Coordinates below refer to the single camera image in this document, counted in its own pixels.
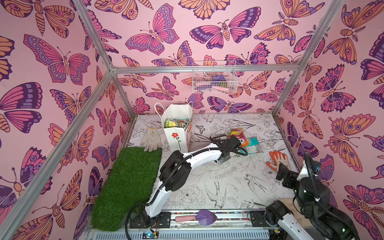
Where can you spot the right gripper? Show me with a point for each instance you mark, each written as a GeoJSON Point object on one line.
{"type": "Point", "coordinates": [283, 176]}

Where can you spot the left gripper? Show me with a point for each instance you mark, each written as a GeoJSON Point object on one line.
{"type": "Point", "coordinates": [229, 156]}

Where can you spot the orange Fox's fruits candy bag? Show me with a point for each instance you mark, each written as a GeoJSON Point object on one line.
{"type": "Point", "coordinates": [240, 135]}

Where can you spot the teal mint candy bag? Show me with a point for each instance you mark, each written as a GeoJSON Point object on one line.
{"type": "Point", "coordinates": [252, 146]}

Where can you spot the green Fox's spring tea bag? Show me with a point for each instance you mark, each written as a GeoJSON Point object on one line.
{"type": "Point", "coordinates": [174, 123]}

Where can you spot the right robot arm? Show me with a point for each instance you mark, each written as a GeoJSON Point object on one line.
{"type": "Point", "coordinates": [313, 199]}

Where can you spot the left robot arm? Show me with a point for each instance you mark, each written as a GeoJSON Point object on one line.
{"type": "Point", "coordinates": [176, 170]}

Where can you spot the white paper gift bag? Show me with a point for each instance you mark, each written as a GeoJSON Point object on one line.
{"type": "Point", "coordinates": [178, 138]}

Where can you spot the orange and white garden glove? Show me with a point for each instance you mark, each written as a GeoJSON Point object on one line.
{"type": "Point", "coordinates": [277, 158]}

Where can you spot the beige work glove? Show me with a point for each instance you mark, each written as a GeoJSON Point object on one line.
{"type": "Point", "coordinates": [293, 206]}

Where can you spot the purple trowel in basket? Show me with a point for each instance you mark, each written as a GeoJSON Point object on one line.
{"type": "Point", "coordinates": [218, 84]}

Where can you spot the purple garden trowel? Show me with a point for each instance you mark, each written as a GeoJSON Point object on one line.
{"type": "Point", "coordinates": [204, 218]}

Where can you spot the grey knit glove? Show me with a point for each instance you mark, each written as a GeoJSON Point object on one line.
{"type": "Point", "coordinates": [152, 140]}

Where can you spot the green artificial grass mat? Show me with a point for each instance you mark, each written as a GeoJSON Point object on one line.
{"type": "Point", "coordinates": [131, 181]}

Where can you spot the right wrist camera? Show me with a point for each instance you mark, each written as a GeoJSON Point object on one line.
{"type": "Point", "coordinates": [316, 169]}

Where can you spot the white wire basket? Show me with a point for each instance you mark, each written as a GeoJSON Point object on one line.
{"type": "Point", "coordinates": [206, 72]}

